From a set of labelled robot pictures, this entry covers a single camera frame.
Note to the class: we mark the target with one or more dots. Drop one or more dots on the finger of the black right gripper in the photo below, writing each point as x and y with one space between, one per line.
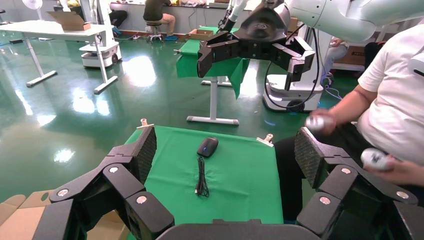
212 53
301 63

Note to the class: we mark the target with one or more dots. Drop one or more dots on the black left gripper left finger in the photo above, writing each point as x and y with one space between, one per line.
99 192

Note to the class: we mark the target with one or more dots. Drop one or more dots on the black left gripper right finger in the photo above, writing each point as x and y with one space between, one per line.
351 198

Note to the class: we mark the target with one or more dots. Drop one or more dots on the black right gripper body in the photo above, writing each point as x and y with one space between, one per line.
263 30

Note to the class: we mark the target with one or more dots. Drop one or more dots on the white handheld controller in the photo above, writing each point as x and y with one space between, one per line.
374 158
314 122

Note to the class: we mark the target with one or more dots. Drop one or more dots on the black computer mouse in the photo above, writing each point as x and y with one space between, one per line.
207 147

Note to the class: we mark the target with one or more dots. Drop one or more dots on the black power plug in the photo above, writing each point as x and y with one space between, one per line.
202 185

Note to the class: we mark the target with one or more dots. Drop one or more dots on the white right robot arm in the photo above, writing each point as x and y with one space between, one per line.
331 16

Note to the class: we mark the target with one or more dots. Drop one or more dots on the person's bare right forearm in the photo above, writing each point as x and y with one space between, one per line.
351 106

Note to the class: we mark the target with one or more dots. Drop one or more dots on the white robot arm black gripper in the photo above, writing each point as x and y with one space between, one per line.
238 10

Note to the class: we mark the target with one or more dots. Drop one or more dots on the person's bare left forearm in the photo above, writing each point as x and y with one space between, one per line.
414 174

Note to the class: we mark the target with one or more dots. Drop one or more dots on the small open cardboard box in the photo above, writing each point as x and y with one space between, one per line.
199 34

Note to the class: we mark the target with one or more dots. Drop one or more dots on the brown cardboard box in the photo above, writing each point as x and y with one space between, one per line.
352 56

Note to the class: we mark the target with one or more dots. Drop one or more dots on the open shallow cardboard box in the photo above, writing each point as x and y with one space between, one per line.
16 225

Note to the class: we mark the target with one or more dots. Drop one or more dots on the person's left hand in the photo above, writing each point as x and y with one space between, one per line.
394 170

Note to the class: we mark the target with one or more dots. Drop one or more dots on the person's right hand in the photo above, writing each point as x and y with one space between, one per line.
331 121

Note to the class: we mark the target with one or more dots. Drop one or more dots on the seated person grey clothes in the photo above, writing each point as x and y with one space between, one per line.
333 54

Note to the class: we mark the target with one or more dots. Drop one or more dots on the white wheeled robot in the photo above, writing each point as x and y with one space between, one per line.
99 53
281 89

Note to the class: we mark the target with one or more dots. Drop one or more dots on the small metal clip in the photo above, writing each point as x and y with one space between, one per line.
178 51

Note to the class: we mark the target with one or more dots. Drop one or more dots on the long white workbench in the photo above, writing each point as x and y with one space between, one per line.
198 18

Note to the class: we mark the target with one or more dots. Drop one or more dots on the round wheeled stool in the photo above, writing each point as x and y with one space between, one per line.
154 33

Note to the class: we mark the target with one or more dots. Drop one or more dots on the seated person black shirt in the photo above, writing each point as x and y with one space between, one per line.
155 10

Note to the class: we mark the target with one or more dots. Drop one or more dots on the person in black clothes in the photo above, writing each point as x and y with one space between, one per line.
372 53

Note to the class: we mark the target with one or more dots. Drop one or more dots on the white power strip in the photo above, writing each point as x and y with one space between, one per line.
136 37

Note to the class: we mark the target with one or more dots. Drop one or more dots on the silver binder clip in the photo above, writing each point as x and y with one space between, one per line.
144 124
266 139

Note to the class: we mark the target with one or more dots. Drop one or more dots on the person in white t-shirt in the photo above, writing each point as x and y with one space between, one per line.
397 109

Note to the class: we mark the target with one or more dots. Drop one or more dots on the seated person dark trousers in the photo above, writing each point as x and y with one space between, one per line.
117 16

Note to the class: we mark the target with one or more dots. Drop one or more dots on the tan cardboard carton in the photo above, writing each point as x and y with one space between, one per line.
71 20

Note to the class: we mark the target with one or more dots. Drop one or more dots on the white desk with legs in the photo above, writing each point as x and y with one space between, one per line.
49 28

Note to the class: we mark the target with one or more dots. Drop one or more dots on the white standing fan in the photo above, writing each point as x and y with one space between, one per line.
32 4

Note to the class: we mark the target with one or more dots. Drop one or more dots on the white pedestal table frame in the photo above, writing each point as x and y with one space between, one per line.
213 99

